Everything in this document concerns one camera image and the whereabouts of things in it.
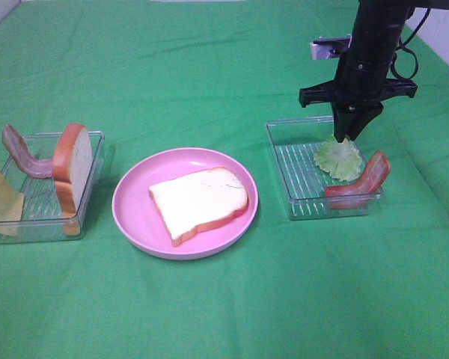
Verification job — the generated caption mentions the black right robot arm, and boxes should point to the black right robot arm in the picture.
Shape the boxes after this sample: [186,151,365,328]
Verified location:
[299,1,449,142]

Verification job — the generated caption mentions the green tablecloth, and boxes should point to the green tablecloth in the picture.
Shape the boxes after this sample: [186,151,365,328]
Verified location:
[0,1,449,358]

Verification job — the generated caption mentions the bacon strip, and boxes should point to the bacon strip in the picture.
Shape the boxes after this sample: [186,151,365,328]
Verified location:
[324,150,391,209]
[1,124,52,179]

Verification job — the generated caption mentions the pink round plate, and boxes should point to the pink round plate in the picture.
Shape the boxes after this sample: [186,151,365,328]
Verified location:
[112,147,259,260]

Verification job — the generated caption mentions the right clear plastic tray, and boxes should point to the right clear plastic tray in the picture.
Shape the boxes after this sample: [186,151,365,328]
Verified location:
[266,115,384,220]

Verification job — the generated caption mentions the clear plastic tray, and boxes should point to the clear plastic tray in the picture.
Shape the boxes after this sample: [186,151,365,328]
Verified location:
[266,115,384,220]
[0,130,105,244]

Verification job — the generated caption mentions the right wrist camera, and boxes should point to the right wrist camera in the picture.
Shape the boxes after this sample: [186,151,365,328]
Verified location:
[310,34,352,60]

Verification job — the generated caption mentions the bread slice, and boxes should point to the bread slice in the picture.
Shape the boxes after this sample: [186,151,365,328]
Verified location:
[52,123,93,236]
[148,167,248,247]

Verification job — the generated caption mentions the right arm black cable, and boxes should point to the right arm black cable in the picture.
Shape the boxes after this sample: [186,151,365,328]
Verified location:
[390,7,432,80]

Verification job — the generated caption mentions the left clear plastic tray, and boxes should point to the left clear plastic tray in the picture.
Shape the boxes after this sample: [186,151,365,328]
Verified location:
[0,130,105,244]

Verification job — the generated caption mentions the yellow cheese slice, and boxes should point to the yellow cheese slice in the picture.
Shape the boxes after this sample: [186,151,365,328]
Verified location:
[0,171,25,236]

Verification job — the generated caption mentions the green lettuce leaf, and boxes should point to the green lettuce leaf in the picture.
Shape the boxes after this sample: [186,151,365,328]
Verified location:
[314,135,363,181]

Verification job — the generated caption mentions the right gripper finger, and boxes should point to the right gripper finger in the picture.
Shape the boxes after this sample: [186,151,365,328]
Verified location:
[332,106,354,143]
[346,102,383,141]

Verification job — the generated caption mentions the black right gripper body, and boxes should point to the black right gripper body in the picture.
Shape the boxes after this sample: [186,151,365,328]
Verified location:
[298,48,419,113]

